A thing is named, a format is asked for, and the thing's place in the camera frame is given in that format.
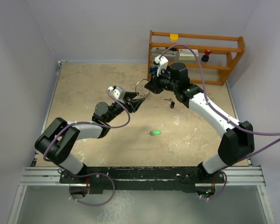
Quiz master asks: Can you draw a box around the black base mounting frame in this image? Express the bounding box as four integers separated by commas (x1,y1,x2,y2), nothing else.
59,167,225,194

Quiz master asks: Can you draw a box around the white green staples box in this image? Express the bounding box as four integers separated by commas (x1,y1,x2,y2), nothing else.
178,49,196,61

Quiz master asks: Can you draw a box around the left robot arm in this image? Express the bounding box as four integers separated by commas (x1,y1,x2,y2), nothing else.
34,92,145,183

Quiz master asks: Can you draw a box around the key with black fob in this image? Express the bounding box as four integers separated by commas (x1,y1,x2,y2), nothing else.
164,98,175,109

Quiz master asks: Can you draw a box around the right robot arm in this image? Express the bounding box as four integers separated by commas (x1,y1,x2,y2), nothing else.
144,63,254,182

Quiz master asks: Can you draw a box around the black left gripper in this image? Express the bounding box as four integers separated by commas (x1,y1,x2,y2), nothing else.
105,92,143,123

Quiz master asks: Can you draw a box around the blue stapler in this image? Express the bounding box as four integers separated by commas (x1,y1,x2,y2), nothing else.
149,66,161,78

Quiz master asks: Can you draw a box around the grey stapler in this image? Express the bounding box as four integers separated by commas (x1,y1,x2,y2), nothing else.
150,47,179,59

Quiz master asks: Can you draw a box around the yellow small box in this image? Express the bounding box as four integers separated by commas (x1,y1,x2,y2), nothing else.
169,34,179,43

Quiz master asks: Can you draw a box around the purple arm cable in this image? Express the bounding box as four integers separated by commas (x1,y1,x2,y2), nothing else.
43,91,131,206
156,44,280,202

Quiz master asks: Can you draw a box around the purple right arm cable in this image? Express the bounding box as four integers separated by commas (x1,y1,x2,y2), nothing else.
156,44,280,202

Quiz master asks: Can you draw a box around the wooden shelf rack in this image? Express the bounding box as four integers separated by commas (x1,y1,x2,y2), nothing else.
147,30,246,85

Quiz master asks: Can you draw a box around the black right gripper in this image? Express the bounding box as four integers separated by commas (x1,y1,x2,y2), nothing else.
145,68,178,95

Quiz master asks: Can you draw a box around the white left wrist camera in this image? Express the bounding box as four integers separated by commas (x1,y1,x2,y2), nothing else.
108,86,126,102

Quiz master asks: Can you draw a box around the silver keyring with clips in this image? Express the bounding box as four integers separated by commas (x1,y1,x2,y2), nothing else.
135,79,150,98

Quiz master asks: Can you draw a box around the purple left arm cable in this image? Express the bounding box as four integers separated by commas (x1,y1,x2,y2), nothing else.
43,91,131,206

